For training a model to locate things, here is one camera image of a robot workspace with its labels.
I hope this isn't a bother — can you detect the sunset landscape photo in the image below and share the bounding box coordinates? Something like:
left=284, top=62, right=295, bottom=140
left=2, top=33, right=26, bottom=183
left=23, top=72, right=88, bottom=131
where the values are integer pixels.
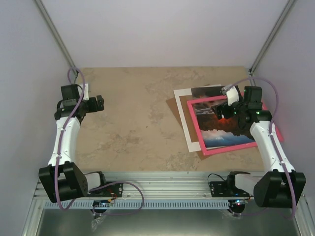
left=192, top=98, right=254, bottom=150

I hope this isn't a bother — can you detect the white mat board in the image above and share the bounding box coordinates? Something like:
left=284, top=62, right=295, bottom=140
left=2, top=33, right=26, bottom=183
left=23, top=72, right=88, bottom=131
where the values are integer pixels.
left=173, top=84, right=222, bottom=153

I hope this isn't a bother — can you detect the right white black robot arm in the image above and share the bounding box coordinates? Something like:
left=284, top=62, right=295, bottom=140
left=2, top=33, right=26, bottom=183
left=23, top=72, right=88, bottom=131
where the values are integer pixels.
left=212, top=86, right=306, bottom=210

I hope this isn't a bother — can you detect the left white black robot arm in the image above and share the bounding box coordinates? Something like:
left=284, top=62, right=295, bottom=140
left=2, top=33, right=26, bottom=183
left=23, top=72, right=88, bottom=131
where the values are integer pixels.
left=38, top=84, right=108, bottom=203

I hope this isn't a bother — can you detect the brown cardboard backing board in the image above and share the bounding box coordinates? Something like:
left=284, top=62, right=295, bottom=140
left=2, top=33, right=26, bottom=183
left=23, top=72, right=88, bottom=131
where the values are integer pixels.
left=166, top=95, right=212, bottom=161

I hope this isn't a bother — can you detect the crumpled clear plastic wrap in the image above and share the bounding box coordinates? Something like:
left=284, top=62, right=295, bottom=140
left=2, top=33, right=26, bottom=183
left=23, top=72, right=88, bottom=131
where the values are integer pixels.
left=91, top=216, right=103, bottom=232

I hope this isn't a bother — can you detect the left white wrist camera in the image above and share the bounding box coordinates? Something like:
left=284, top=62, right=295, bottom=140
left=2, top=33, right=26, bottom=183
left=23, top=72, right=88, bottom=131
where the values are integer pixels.
left=77, top=83, right=89, bottom=101

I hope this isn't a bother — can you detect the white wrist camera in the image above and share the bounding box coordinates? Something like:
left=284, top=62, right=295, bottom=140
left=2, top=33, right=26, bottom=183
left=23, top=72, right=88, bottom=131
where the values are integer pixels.
left=77, top=83, right=89, bottom=101
left=221, top=85, right=240, bottom=106

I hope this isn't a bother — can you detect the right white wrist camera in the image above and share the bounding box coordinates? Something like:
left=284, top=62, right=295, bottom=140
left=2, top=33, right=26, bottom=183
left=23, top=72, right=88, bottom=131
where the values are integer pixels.
left=221, top=85, right=240, bottom=106

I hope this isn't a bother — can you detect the right aluminium corner post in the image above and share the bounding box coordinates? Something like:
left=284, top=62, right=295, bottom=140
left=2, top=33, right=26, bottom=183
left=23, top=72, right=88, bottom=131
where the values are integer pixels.
left=248, top=0, right=296, bottom=76

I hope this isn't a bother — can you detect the aluminium corner post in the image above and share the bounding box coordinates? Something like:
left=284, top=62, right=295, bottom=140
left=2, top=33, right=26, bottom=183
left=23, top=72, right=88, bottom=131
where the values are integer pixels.
left=34, top=0, right=75, bottom=67
left=248, top=0, right=296, bottom=76

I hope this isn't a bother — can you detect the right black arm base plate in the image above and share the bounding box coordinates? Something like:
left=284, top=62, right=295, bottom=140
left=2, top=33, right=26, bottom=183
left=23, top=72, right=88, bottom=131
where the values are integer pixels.
left=208, top=181, right=250, bottom=198

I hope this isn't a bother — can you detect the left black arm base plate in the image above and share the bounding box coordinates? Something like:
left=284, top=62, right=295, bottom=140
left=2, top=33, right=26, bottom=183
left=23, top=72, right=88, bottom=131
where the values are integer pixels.
left=88, top=183, right=123, bottom=198

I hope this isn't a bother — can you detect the aluminium rail bed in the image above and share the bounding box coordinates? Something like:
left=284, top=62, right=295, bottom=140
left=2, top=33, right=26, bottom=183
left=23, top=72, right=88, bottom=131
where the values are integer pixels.
left=33, top=171, right=307, bottom=200

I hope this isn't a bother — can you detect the left aluminium corner post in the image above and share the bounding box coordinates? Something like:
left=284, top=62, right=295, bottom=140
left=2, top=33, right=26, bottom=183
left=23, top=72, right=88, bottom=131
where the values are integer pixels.
left=34, top=0, right=75, bottom=67

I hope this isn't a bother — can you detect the grey slotted cable duct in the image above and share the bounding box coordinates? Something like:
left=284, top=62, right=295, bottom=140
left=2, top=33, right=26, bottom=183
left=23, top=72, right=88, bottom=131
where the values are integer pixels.
left=43, top=199, right=231, bottom=210

